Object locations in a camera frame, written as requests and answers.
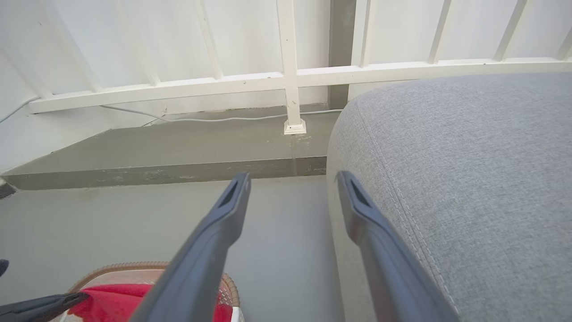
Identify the grey fabric sofa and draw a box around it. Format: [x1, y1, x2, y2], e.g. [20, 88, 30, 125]
[326, 72, 572, 322]

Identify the cream perforated laundry basket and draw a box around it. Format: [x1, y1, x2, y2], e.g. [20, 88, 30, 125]
[49, 262, 244, 322]

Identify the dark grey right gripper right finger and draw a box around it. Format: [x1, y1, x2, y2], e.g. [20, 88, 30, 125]
[336, 170, 461, 322]

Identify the red and white garment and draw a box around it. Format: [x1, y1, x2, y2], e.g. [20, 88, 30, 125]
[67, 284, 234, 322]

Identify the white railing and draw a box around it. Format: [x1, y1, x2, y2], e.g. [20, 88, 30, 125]
[27, 0, 572, 136]

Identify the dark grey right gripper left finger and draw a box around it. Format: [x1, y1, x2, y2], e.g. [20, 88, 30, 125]
[130, 172, 252, 322]

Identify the light grey floor cable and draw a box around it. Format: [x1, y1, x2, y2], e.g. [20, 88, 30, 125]
[0, 95, 344, 126]

